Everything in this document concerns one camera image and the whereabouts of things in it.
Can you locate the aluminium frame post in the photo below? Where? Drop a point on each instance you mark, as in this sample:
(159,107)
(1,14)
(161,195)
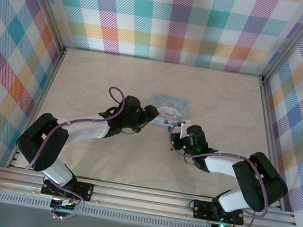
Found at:
(49,3)
(294,41)

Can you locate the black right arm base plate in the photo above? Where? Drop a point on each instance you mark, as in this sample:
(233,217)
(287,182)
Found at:
(203,209)

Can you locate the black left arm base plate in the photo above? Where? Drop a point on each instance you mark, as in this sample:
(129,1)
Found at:
(83,191)

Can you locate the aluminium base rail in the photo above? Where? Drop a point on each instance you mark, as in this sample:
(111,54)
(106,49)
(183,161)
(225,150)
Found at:
(140,199)

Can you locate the aluminium table side rail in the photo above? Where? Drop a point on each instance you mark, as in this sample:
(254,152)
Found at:
(272,125)
(49,79)

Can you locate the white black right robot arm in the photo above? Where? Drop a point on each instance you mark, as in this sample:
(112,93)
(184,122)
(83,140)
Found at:
(218,164)

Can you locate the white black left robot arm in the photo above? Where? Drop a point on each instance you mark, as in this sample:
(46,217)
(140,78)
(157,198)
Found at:
(87,130)

